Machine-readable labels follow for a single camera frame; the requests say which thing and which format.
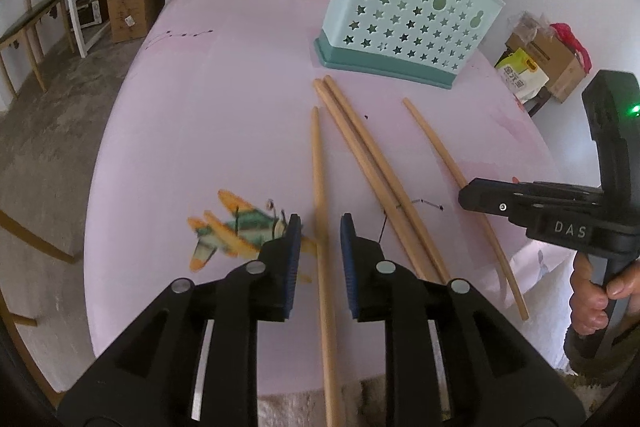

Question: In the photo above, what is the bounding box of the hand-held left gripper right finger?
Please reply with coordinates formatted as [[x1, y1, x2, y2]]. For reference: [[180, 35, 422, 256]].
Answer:
[[340, 213, 586, 427]]

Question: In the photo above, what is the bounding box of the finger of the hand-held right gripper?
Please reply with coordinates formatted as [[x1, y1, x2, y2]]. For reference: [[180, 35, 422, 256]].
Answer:
[[458, 177, 606, 221]]

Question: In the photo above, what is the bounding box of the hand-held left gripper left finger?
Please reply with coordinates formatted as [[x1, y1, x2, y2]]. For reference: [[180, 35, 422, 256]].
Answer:
[[57, 213, 303, 427]]

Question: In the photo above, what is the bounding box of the light wooden chopstick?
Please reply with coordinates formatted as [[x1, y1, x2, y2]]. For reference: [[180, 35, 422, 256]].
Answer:
[[311, 107, 347, 427], [314, 79, 441, 284], [323, 75, 452, 284], [402, 98, 530, 321]]

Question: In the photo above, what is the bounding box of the teal star-cutout utensil holder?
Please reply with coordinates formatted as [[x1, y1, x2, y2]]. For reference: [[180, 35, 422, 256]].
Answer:
[[314, 0, 506, 91]]

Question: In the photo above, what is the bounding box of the person's right forearm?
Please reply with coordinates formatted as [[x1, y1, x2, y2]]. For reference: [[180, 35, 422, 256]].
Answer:
[[564, 324, 633, 378]]

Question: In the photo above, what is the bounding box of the person's right hand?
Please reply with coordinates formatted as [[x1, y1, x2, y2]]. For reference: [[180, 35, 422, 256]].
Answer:
[[571, 252, 640, 335]]

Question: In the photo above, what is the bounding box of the open cardboard box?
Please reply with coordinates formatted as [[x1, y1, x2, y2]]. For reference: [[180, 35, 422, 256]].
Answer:
[[505, 24, 588, 104]]

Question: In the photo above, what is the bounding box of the yellow rice bag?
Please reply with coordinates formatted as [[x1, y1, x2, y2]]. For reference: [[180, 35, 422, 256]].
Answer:
[[495, 48, 550, 104]]

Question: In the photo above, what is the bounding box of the red plastic bag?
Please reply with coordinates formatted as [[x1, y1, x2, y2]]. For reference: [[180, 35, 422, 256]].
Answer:
[[550, 23, 592, 72]]

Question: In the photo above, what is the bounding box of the white fluffy cloth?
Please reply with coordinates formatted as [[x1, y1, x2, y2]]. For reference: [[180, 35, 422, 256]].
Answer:
[[257, 374, 388, 427]]

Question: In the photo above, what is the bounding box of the pink printed tablecloth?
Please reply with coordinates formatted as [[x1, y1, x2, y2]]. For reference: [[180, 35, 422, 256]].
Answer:
[[82, 0, 576, 413]]

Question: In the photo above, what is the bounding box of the brown cardboard box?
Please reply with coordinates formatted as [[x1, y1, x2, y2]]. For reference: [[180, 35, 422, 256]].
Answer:
[[106, 0, 166, 44]]

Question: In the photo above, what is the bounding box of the white microwave oven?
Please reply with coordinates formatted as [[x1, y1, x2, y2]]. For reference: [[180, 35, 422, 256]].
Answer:
[[72, 0, 111, 30]]

